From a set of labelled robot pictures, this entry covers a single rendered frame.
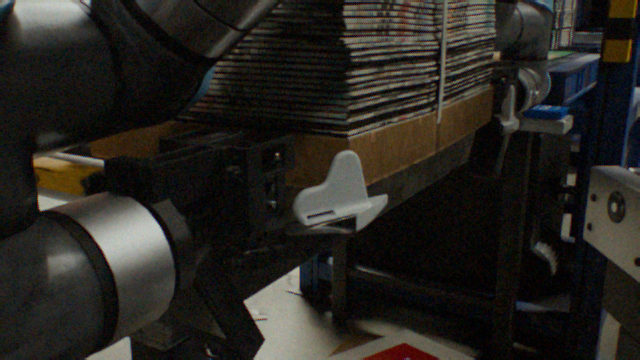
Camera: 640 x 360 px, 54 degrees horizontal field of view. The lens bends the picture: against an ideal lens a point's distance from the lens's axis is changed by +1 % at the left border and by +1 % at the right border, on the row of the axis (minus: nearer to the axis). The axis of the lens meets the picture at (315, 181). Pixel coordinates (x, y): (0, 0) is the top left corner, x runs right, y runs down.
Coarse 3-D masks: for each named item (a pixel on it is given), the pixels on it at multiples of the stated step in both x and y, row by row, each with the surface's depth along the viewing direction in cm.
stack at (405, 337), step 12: (396, 336) 25; (408, 336) 25; (420, 336) 25; (360, 348) 24; (372, 348) 24; (384, 348) 24; (396, 348) 24; (408, 348) 24; (420, 348) 24; (432, 348) 24; (444, 348) 24
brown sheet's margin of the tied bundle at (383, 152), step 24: (408, 120) 56; (96, 144) 61; (120, 144) 59; (144, 144) 57; (312, 144) 48; (336, 144) 47; (360, 144) 48; (384, 144) 52; (408, 144) 56; (312, 168) 48; (384, 168) 52
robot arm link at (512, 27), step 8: (496, 0) 88; (504, 0) 88; (512, 0) 88; (496, 8) 88; (504, 8) 88; (512, 8) 89; (496, 16) 89; (504, 16) 89; (512, 16) 91; (520, 16) 93; (496, 24) 89; (504, 24) 90; (512, 24) 92; (520, 24) 93; (496, 32) 90; (504, 32) 91; (512, 32) 92; (520, 32) 94; (496, 40) 91; (504, 40) 92; (512, 40) 94; (496, 48) 93; (504, 48) 95
